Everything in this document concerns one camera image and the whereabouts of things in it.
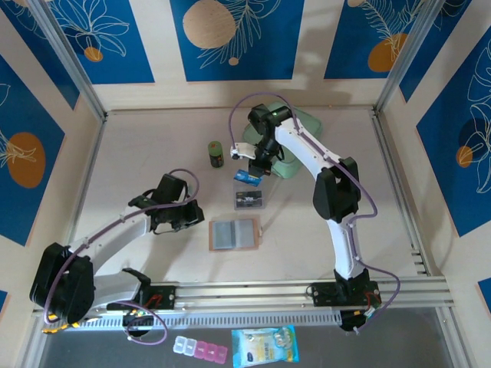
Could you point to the blue credit card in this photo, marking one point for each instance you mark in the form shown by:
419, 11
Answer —
242, 177

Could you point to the black credit card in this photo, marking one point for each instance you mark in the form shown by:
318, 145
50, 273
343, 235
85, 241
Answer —
249, 199

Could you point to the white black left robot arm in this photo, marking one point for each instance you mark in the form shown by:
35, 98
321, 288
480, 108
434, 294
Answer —
115, 234

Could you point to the clear plastic box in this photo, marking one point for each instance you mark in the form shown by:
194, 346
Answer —
264, 188

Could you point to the light green zip pouch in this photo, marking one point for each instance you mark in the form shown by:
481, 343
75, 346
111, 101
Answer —
308, 126

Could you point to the dark green bottle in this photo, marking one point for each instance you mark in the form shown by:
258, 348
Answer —
216, 153

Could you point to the clear pink pill organiser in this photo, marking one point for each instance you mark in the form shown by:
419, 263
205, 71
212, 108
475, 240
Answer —
199, 349

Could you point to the blue yellow snack packet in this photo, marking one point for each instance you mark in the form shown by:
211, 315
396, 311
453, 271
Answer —
264, 345

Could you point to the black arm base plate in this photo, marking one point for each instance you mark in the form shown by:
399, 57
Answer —
322, 293
165, 297

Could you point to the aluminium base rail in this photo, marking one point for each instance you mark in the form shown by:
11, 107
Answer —
245, 293

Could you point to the aluminium table side rail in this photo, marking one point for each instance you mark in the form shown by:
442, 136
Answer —
399, 191
89, 172

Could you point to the aluminium frame post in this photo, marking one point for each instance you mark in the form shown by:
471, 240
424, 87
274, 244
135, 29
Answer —
70, 57
409, 57

